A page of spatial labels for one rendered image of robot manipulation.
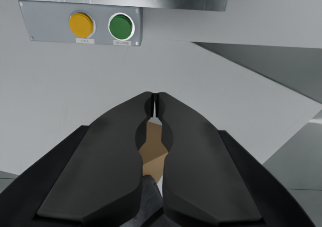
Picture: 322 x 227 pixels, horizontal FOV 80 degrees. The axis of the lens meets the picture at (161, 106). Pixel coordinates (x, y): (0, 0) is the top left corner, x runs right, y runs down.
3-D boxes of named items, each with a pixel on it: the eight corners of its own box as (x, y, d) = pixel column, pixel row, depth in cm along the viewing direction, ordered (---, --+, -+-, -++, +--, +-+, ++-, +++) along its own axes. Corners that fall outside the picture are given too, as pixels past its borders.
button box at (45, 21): (143, 39, 42) (140, 47, 37) (44, 34, 42) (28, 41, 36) (143, 3, 39) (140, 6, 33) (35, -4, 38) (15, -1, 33)
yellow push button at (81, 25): (96, 35, 37) (93, 38, 35) (74, 34, 37) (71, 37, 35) (93, 12, 35) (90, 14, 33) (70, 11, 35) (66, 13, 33)
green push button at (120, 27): (133, 37, 37) (132, 40, 36) (112, 36, 37) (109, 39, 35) (132, 15, 35) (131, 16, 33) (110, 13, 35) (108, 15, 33)
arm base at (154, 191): (142, 196, 62) (162, 223, 58) (99, 224, 51) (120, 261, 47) (158, 166, 55) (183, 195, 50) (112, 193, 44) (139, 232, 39)
